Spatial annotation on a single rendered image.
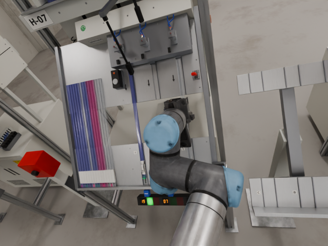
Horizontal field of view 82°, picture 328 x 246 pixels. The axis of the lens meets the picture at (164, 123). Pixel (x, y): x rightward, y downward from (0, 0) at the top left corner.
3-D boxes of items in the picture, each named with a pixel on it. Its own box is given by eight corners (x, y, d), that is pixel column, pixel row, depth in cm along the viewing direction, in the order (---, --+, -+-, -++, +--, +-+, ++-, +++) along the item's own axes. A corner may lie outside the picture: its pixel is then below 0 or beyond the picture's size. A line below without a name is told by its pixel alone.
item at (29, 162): (107, 218, 156) (34, 175, 101) (83, 217, 163) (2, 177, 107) (114, 189, 171) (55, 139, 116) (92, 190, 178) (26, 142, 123)
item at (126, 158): (215, 180, 78) (215, 183, 75) (83, 184, 97) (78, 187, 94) (209, 135, 78) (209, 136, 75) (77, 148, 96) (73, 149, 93)
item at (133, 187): (215, 181, 81) (215, 188, 74) (87, 185, 100) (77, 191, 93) (215, 178, 81) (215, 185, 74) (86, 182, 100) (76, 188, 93)
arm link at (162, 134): (140, 155, 42) (140, 117, 39) (155, 139, 52) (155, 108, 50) (175, 159, 40) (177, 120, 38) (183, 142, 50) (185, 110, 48)
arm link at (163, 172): (183, 206, 42) (186, 160, 39) (142, 191, 47) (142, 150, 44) (196, 188, 48) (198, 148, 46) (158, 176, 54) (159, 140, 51)
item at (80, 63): (204, 92, 80) (203, 92, 75) (76, 113, 98) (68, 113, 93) (194, 14, 79) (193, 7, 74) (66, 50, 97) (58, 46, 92)
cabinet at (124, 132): (223, 185, 146) (216, 137, 102) (140, 187, 166) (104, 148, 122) (216, 122, 188) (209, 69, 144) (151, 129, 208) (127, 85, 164)
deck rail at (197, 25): (220, 181, 80) (220, 187, 74) (215, 181, 81) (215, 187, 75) (199, 12, 78) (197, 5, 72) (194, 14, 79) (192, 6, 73)
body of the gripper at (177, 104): (189, 96, 63) (183, 101, 52) (192, 121, 65) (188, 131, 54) (167, 99, 65) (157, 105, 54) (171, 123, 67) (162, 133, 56)
